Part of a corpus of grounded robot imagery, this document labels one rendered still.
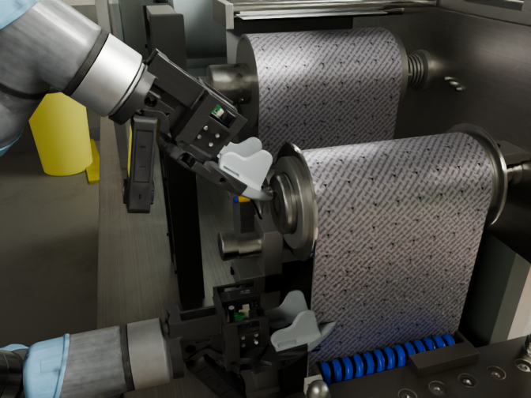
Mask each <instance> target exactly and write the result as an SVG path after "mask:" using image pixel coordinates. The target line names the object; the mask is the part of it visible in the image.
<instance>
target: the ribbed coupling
mask: <svg viewBox="0 0 531 398"><path fill-rule="evenodd" d="M407 59H408V66H409V77H408V84H407V88H411V89H413V90H415V91H422V90H425V89H426V88H427V87H428V86H429V85H430V83H431V81H432V78H433V73H434V65H433V61H432V58H431V55H430V54H429V53H428V52H427V51H426V50H415V51H414V52H412V53H411V54H407Z"/></svg>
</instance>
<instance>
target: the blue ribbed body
mask: <svg viewBox="0 0 531 398"><path fill-rule="evenodd" d="M459 343H460V340H459V339H454V338H453V337H452V336H451V335H450V334H449V333H444V334H443V335H442V337H440V336H434V337H433V338H432V340H431V339H430V338H424V340H423V343H422V342H421V341H420V340H415V341H414V342H413V345H412V344H411V343H410V342H406V343H405V344H404V347H402V346H401V345H399V344H397V345H395V346H394V351H393V350H392V349H391V348H390V347H385V348H384V351H383V353H382V352H381V351H380V350H379V349H377V350H375V351H374V358H373V357H372V355H371V353H370V352H365V353H364V354H363V360H362V358H361V356H360V355H358V354H357V355H354V356H353V363H352V362H351V360H350V358H349V357H344V358H343V359H342V364H343V366H341V364H340V362H339V360H337V359H334V360H333V361H332V368H333V369H330V366H329V364H328V363H327V362H323V363H322V364H321V369H322V371H320V373H321V375H322V377H323V381H324V382H325V383H326V384H327V385H331V384H334V383H338V382H341V381H347V380H350V379H353V378H357V377H362V376H366V375H369V374H375V373H378V372H382V371H385V370H391V369H394V368H398V367H401V366H407V363H408V359H409V355H414V354H417V353H420V352H424V351H430V350H434V349H437V348H441V347H446V346H450V345H453V344H459ZM383 355H384V356H383Z"/></svg>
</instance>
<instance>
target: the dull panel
mask: <svg viewBox="0 0 531 398"><path fill-rule="evenodd" d="M478 251H480V252H481V253H482V254H483V257H482V260H481V263H480V269H479V272H478V275H477V278H476V284H475V287H474V291H473V296H472V299H471V303H470V306H469V312H468V314H467V318H466V321H465V327H464V330H463V333H462V335H463V336H464V337H465V338H466V339H467V340H468V341H469V342H470V343H471V344H472V345H473V346H474V347H475V348H477V347H483V346H486V345H489V344H495V343H498V342H502V341H505V340H507V338H508V336H509V333H510V329H511V326H512V323H513V320H514V316H515V314H516V311H517V308H518V304H519V301H520V298H521V296H522V292H523V289H524V286H525V282H526V279H527V276H528V274H529V270H530V267H531V264H530V263H529V262H528V261H527V260H525V259H524V258H523V257H521V256H520V255H518V254H517V253H516V252H514V251H513V250H512V249H511V248H510V247H508V246H507V245H505V244H504V243H503V242H501V241H500V240H498V239H497V238H496V237H495V236H494V235H492V234H491V233H490V232H488V231H487V230H485V229H483V233H482V236H481V240H480V245H479V248H478Z"/></svg>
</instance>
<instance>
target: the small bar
mask: <svg viewBox="0 0 531 398"><path fill-rule="evenodd" d="M479 356H480V352H479V351H478V350H477V349H476V348H475V347H474V346H473V345H472V344H471V343H470V342H469V341H466V342H463V343H459V344H453V345H450V346H446V347H441V348H437V349H434V350H430V351H424V352H420V353H417V354H414V355H409V359H408V363H407V365H408V367H409V369H410V370H411V371H412V372H413V374H414V375H415V376H416V378H418V377H423V376H427V375H430V374H435V373H438V372H442V371H445V370H451V369H453V368H457V367H460V366H466V365H469V364H473V363H476V362H478V358H479Z"/></svg>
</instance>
